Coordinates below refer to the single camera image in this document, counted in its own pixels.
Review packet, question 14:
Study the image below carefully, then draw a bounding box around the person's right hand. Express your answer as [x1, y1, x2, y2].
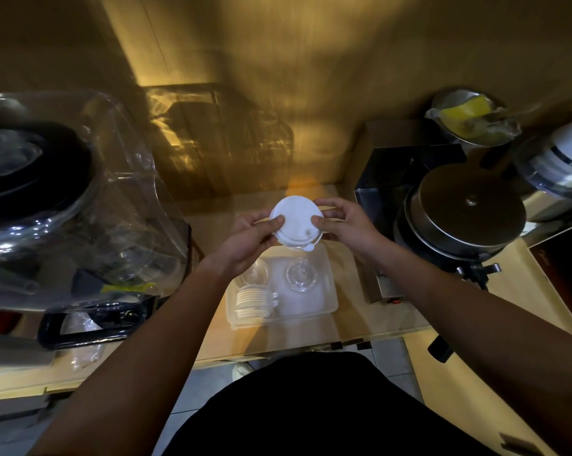
[310, 198, 387, 262]

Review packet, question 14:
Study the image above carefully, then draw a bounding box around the person's left hand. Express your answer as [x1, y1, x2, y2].
[209, 209, 286, 281]

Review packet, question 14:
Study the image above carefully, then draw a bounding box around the tall stack of white lids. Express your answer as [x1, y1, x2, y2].
[234, 284, 281, 322]

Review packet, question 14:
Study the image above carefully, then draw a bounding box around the white plastic tray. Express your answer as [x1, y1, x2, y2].
[225, 241, 340, 331]

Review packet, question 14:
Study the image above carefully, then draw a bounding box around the person's left forearm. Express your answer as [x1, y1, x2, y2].
[29, 258, 248, 456]

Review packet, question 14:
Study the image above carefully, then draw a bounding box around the person's right forearm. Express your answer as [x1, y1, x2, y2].
[361, 241, 572, 456]

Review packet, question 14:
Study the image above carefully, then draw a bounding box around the person's black shirt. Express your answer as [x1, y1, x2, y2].
[164, 351, 501, 456]

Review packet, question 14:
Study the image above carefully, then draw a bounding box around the steel pot machine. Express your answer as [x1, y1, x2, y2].
[354, 119, 505, 305]

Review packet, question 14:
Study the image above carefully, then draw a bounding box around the steel round pot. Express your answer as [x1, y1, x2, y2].
[394, 163, 528, 269]

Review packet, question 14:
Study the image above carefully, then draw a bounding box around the blender with clear cover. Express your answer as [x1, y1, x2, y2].
[0, 89, 191, 314]

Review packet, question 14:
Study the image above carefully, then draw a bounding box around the jar with yellow-green contents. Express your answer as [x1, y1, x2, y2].
[425, 87, 524, 153]

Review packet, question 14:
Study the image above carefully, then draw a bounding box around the clear plastic bag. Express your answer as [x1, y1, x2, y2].
[60, 310, 106, 371]

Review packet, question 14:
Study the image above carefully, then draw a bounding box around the black blender jar top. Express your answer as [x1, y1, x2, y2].
[0, 120, 94, 229]

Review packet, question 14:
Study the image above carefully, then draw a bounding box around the dark flat appliance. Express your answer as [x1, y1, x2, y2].
[528, 218, 572, 340]

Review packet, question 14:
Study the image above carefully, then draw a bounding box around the black lever handle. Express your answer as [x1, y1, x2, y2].
[427, 334, 456, 364]

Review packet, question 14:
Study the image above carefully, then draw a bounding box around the black cover handle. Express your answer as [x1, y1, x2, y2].
[37, 298, 158, 351]

